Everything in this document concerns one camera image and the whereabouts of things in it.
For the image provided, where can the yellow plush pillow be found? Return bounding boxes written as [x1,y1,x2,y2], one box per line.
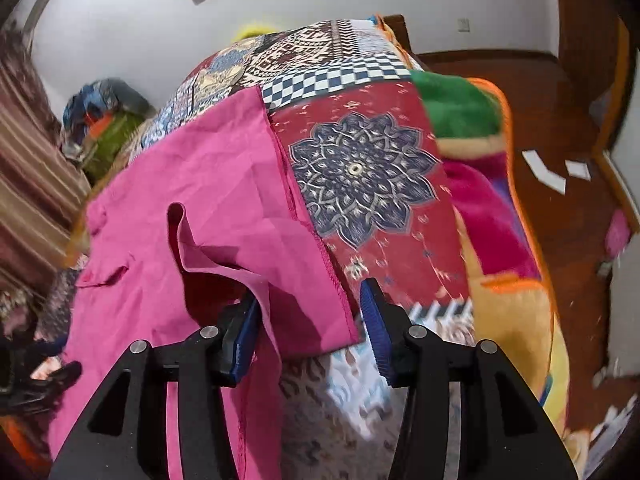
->
[232,22,281,44]

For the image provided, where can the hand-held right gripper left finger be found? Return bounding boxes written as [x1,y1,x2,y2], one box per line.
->
[47,296,261,480]

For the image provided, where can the pink pants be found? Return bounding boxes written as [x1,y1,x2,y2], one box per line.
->
[47,85,363,480]

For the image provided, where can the colourful fleece blanket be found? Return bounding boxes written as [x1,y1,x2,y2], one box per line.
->
[370,12,571,436]

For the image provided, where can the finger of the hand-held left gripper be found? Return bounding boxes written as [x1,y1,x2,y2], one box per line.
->
[30,360,83,397]

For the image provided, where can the wooden door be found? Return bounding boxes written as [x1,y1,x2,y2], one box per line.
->
[547,0,628,108]

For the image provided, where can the patchwork printed bedsheet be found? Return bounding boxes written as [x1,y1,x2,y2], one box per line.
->
[127,19,476,480]

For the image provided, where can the white wood-framed sliding door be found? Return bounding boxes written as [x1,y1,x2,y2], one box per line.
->
[592,16,640,235]

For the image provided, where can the wooden bed headboard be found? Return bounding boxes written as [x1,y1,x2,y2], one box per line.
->
[382,14,427,67]

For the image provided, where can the pink cloth item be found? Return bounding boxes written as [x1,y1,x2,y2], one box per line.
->
[604,209,632,257]

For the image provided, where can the white paper scraps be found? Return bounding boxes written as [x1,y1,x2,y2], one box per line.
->
[586,394,640,467]

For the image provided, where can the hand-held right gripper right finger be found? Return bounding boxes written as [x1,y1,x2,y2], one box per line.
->
[360,278,578,480]

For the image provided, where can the brown striped curtain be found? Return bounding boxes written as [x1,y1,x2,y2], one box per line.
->
[0,25,93,311]

